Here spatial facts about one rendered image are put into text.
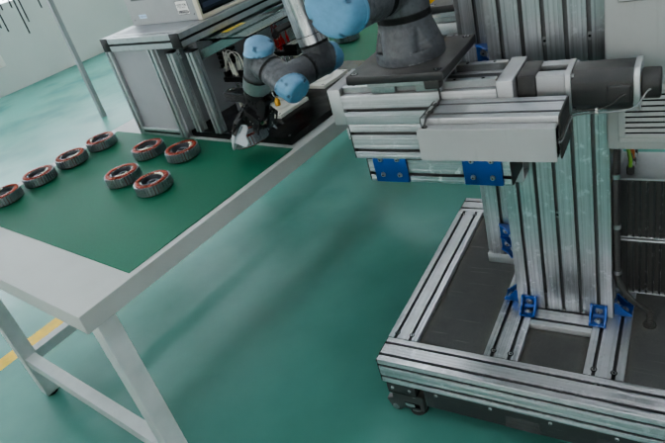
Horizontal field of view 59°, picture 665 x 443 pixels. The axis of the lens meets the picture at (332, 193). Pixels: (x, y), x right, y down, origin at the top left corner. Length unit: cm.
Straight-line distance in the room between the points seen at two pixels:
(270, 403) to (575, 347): 96
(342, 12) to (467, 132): 32
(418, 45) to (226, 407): 135
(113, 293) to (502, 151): 88
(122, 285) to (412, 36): 84
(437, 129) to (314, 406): 110
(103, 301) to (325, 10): 78
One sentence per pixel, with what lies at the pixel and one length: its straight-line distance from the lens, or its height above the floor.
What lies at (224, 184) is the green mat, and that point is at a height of 75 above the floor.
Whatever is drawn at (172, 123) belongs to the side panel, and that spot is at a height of 80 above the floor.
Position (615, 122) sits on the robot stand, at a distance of 138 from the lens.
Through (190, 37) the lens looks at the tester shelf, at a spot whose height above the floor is 109.
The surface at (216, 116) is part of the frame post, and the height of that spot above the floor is 83.
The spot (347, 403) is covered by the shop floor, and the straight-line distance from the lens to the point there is 193.
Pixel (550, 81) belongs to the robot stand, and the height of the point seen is 97.
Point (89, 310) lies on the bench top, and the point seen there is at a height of 75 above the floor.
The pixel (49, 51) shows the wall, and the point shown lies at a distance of 870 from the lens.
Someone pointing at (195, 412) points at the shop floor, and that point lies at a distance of 213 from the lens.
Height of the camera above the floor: 143
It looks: 28 degrees down
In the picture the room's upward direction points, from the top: 16 degrees counter-clockwise
